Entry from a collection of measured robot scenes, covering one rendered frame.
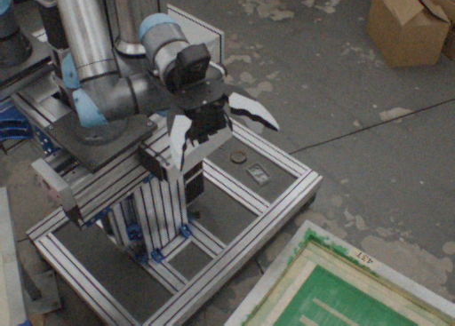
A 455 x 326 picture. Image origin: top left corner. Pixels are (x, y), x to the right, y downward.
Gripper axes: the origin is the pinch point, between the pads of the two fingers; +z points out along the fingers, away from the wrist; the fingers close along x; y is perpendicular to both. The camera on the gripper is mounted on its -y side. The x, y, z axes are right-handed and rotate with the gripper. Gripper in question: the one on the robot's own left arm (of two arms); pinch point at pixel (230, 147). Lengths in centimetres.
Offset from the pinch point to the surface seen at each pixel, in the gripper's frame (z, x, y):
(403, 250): -38, -95, 182
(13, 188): -160, 87, 158
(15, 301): -29, 57, 62
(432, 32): -161, -209, 168
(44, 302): -82, 82, 157
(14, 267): -39, 56, 62
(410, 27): -166, -192, 160
